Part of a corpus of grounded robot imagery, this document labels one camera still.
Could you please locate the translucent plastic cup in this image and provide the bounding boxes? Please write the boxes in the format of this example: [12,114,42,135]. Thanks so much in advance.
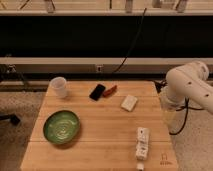
[50,77,68,98]

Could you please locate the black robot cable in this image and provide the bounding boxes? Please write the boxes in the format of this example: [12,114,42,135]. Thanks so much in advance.
[153,79,205,136]

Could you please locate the red marker pen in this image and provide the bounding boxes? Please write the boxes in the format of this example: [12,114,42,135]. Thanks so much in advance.
[103,85,117,97]

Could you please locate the green ceramic bowl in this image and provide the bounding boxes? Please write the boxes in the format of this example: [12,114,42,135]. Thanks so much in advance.
[43,110,80,145]

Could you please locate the black smartphone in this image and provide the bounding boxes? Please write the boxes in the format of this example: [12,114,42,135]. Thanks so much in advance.
[89,84,106,101]

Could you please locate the black hanging cable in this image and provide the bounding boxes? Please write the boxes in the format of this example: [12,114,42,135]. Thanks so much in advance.
[112,7,148,74]

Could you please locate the black chair base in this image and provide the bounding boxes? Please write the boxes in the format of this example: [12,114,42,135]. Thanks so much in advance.
[0,114,20,125]

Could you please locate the white rectangular box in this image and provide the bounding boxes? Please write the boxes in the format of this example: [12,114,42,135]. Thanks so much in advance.
[121,95,138,112]

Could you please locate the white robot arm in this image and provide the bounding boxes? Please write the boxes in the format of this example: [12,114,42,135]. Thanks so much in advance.
[159,61,213,125]

